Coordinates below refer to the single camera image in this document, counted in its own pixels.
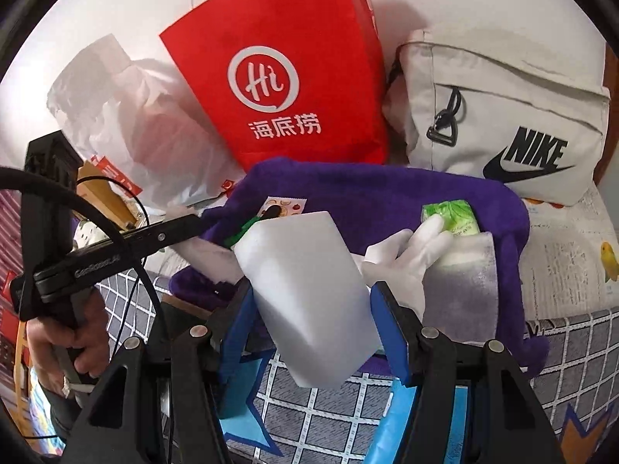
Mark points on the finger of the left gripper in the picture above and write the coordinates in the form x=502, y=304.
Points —
x=272, y=212
x=159, y=235

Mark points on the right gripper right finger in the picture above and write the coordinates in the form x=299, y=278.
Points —
x=397, y=327

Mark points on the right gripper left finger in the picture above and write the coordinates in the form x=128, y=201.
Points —
x=234, y=324

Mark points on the green sachet packet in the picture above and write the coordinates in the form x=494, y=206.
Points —
x=232, y=240

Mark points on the white sock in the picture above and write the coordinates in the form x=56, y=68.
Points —
x=402, y=259

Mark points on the white mesh drawstring pouch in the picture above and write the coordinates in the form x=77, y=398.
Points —
x=461, y=291

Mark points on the green pocket tissue pack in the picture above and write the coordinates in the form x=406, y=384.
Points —
x=457, y=214

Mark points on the person's left hand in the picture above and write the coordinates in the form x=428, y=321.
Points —
x=91, y=338

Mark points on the white plush toy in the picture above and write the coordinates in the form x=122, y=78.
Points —
x=86, y=234

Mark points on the wooden furniture piece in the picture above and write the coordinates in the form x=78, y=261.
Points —
x=109, y=203

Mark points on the purple towel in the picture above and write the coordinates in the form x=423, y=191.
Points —
x=369, y=202

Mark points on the blue tissue pack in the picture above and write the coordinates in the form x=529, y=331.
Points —
x=415, y=429

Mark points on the grey checked blanket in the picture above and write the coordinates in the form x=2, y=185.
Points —
x=578, y=387

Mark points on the white Miniso plastic bag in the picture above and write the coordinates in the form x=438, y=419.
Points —
x=127, y=124

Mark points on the red paper shopping bag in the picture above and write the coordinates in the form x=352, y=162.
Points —
x=302, y=79

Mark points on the newspaper print sheet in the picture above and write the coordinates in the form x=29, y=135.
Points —
x=570, y=264

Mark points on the beige Nike bag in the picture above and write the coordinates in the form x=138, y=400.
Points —
x=488, y=103

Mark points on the brown wooden door frame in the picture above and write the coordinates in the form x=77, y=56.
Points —
x=610, y=81

